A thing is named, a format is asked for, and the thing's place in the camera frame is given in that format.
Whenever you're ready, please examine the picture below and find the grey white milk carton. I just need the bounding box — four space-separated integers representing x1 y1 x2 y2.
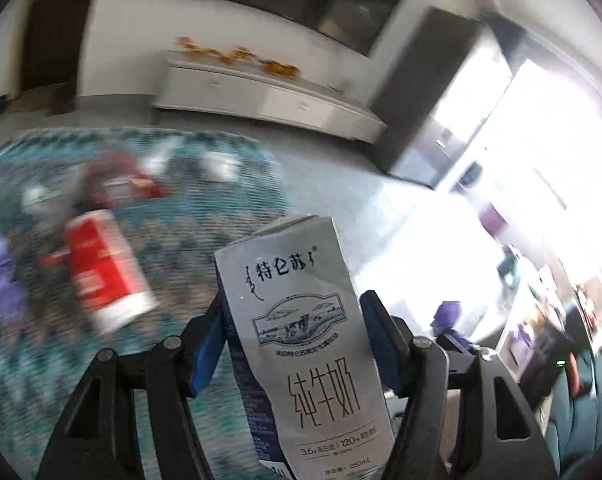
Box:
213 215 397 480

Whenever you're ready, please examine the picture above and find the grey white crumpled wrapper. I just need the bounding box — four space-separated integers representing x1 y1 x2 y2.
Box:
21 184 78 231

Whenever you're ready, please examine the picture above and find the purple toy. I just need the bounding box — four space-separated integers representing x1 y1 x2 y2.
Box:
0 236 28 327

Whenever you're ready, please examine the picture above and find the teal zigzag blanket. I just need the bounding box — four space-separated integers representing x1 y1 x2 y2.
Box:
0 127 293 480

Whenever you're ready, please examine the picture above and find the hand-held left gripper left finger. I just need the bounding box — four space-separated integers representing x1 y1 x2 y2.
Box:
36 296 228 480

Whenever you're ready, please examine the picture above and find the red snack packet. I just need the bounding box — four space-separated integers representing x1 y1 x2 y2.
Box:
84 152 174 211

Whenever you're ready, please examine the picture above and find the long golden dragon figurine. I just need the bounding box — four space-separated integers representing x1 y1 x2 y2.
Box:
174 36 203 57

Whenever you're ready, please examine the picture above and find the crumpled white tissue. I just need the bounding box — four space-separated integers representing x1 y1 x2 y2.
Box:
198 152 242 181

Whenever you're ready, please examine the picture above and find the red white drink can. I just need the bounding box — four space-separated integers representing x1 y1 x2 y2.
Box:
64 209 159 335

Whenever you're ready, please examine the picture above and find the short golden dragon figurine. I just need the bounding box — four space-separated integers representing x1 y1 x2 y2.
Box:
201 46 255 64

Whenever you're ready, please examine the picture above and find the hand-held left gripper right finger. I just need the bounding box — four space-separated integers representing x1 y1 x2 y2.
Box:
359 290 556 480

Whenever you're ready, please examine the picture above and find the white plastic wrapper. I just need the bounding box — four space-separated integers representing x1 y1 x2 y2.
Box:
140 139 178 172

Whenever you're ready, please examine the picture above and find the dark brown door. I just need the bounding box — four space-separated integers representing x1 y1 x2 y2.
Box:
20 0 105 114

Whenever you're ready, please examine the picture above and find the purple stool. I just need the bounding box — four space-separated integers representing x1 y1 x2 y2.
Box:
482 204 506 242

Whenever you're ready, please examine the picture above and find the grey refrigerator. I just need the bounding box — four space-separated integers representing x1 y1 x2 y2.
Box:
368 6 515 191

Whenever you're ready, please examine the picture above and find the black wall television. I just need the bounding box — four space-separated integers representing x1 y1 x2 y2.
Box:
168 0 415 59

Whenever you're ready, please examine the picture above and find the golden tiger figurine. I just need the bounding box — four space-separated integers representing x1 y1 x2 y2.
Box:
260 59 302 79

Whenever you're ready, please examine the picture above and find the white tv cabinet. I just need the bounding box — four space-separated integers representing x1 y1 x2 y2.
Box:
153 55 388 143

